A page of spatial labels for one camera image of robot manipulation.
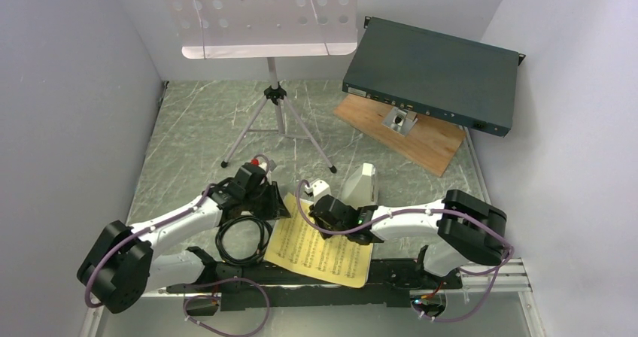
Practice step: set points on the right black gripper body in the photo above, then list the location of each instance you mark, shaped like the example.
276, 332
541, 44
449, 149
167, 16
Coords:
321, 224

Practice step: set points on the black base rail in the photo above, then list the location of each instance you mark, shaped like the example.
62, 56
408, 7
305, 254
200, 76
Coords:
390, 282

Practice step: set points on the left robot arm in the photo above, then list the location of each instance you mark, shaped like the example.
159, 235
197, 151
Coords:
126, 261

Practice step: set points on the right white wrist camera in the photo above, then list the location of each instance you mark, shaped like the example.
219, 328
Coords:
317, 189

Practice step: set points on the metal mounting bracket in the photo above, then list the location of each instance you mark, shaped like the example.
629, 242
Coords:
400, 121

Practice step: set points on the white perforated music stand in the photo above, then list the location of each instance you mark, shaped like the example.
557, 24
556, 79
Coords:
269, 29

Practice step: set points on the dark green rack unit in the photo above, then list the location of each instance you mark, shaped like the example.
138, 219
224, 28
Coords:
454, 79

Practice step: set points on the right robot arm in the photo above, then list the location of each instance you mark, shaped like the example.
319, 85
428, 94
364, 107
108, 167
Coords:
464, 229

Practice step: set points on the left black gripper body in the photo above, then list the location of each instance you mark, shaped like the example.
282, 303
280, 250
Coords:
249, 199

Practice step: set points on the wooden base board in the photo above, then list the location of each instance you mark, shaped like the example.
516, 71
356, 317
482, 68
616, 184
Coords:
430, 143

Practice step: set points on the yellow sheet music book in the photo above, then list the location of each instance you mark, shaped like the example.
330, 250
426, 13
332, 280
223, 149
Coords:
298, 248

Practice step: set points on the white metronome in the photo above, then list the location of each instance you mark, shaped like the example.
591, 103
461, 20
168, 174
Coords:
361, 188

